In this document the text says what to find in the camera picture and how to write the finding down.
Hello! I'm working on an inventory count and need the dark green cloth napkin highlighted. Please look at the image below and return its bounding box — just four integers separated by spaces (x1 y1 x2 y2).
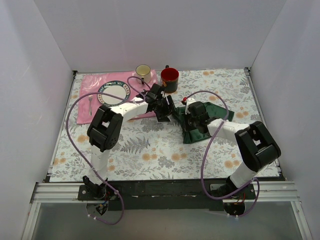
172 102 227 144

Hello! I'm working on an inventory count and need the aluminium frame rail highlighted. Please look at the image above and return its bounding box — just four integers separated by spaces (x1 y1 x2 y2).
30 181 312 240

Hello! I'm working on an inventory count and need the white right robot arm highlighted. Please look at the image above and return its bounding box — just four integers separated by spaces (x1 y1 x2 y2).
182 98 281 200

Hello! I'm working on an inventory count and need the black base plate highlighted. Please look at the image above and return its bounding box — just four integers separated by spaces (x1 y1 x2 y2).
77 178 256 212

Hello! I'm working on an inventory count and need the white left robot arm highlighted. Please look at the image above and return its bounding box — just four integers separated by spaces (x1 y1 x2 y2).
82 83 176 200

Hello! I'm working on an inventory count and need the silver fork on placemat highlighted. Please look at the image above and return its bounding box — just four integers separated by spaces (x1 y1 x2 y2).
88 94 93 116

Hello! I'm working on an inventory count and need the white plate green rim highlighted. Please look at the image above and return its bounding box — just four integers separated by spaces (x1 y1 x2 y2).
97 80 131 107

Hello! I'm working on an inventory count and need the dark mug red interior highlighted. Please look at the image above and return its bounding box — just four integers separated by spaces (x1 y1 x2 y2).
160 65 179 94

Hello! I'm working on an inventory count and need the cream enamel mug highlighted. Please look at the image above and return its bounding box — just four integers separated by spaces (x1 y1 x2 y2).
135 64 152 85

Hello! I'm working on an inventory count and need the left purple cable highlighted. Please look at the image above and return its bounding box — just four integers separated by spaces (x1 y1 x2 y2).
66 76 153 226

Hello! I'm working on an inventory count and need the floral tablecloth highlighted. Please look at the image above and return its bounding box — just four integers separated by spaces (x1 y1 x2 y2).
49 68 281 183

